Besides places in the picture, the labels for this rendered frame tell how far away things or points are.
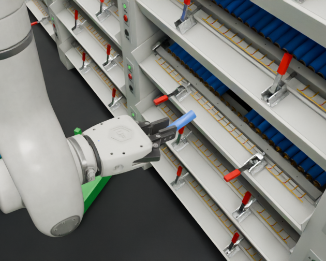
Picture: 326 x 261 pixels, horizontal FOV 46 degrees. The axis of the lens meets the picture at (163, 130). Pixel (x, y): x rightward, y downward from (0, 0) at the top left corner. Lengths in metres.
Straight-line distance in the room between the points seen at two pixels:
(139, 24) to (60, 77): 0.90
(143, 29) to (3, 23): 0.63
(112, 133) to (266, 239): 0.47
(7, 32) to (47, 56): 1.56
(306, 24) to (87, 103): 1.25
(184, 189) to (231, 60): 0.59
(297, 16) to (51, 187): 0.40
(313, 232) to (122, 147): 0.37
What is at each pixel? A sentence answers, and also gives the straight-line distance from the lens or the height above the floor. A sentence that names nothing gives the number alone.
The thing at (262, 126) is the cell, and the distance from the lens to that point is 0.85.
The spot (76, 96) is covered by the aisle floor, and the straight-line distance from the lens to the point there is 1.74.
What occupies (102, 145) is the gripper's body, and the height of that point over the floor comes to 0.63.
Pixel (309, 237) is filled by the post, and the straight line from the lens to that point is 0.78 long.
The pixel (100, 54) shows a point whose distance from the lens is 1.45.
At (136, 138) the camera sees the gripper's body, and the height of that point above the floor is 0.63.
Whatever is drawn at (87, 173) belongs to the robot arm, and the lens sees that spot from 0.65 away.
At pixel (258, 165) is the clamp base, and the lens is 0.82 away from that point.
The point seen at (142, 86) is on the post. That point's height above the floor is 0.40.
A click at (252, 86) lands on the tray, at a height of 0.68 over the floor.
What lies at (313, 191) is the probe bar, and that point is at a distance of 0.78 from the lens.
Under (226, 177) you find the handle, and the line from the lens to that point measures 0.78.
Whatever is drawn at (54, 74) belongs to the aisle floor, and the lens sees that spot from 1.89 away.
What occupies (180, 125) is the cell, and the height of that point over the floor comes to 0.59.
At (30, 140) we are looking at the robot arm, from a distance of 0.52.
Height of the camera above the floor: 1.13
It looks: 47 degrees down
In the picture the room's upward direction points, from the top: straight up
